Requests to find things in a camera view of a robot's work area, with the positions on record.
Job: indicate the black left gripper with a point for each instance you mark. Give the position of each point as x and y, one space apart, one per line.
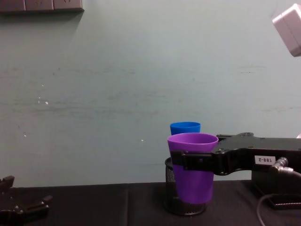
16 216

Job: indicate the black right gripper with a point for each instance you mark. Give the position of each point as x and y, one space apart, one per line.
237 150

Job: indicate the purple plastic cup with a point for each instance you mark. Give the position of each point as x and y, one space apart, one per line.
194 183

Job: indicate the blue plastic cup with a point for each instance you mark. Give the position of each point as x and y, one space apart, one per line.
185 129

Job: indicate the black mesh pen holder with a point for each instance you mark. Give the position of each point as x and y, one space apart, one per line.
169 188

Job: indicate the black table cloth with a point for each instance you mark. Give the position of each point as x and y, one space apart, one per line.
105 204

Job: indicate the flat black tray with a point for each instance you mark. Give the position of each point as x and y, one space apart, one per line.
285 201

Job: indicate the dark wall socket rail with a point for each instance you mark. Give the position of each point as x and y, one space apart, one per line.
47 11

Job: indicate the white wall socket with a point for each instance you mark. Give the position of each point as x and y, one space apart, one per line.
68 4

